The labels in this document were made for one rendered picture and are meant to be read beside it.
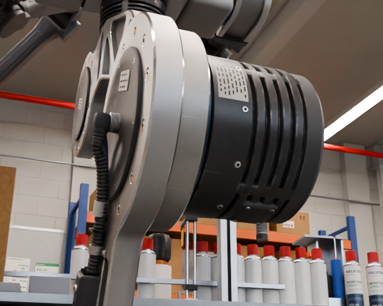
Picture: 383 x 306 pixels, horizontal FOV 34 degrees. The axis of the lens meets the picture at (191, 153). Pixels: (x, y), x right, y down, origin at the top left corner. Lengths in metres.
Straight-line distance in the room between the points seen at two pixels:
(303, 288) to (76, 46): 4.29
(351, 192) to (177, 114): 7.13
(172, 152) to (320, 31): 5.15
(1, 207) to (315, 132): 0.93
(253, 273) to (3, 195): 0.80
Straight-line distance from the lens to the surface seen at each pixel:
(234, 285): 1.75
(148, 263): 1.86
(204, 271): 1.88
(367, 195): 7.80
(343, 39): 5.85
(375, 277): 2.08
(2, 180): 1.49
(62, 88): 6.62
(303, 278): 1.98
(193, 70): 0.61
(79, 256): 1.84
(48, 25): 1.83
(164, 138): 0.57
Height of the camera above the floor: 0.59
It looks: 23 degrees up
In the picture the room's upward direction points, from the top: straight up
